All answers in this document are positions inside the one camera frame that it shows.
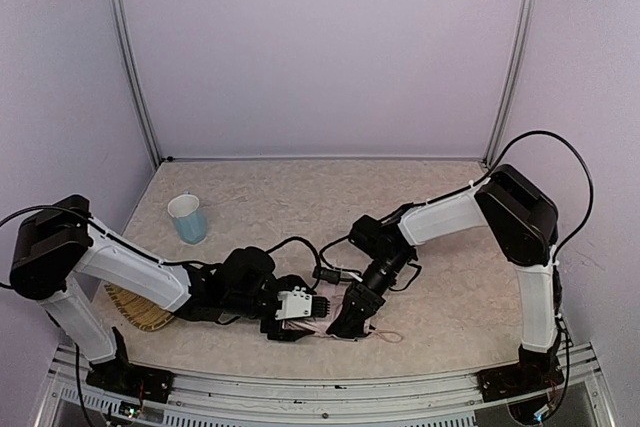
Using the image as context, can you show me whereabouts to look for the pink folding umbrella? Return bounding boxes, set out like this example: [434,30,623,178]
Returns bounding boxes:
[282,284,403,343]

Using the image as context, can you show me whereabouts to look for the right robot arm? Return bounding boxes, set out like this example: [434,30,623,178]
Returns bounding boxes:
[327,164,562,373]

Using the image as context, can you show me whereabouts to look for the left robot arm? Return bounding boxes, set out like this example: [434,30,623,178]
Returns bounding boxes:
[2,195,323,366]

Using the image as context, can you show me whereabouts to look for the woven bamboo tray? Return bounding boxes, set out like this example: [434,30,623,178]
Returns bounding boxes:
[104,284,174,332]

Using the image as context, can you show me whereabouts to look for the light blue white mug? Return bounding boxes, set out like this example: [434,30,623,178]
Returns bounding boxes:
[167,192,207,245]

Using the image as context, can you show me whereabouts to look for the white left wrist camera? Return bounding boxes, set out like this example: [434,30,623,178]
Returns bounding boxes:
[275,287,330,321]

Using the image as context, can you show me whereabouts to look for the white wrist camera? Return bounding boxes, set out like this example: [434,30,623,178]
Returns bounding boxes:
[275,287,330,321]
[312,267,362,285]

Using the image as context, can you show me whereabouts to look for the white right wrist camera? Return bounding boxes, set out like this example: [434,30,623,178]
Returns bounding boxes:
[312,267,362,285]

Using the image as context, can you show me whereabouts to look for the front aluminium rail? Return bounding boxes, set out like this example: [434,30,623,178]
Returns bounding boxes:
[29,344,617,426]

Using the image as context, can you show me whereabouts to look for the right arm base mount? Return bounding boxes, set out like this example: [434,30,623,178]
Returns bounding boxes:
[477,363,564,402]

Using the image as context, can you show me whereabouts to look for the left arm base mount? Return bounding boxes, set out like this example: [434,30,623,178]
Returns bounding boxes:
[86,364,175,404]

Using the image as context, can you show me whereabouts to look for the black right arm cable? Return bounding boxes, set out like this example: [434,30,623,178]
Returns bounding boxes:
[317,129,596,298]

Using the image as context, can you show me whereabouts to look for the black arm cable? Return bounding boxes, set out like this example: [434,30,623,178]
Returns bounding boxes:
[0,204,321,298]
[317,129,596,298]

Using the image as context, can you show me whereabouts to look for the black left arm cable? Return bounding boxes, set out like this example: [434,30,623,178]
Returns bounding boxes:
[0,204,321,298]

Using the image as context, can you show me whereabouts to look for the left aluminium frame post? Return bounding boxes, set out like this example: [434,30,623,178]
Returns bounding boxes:
[109,0,163,170]

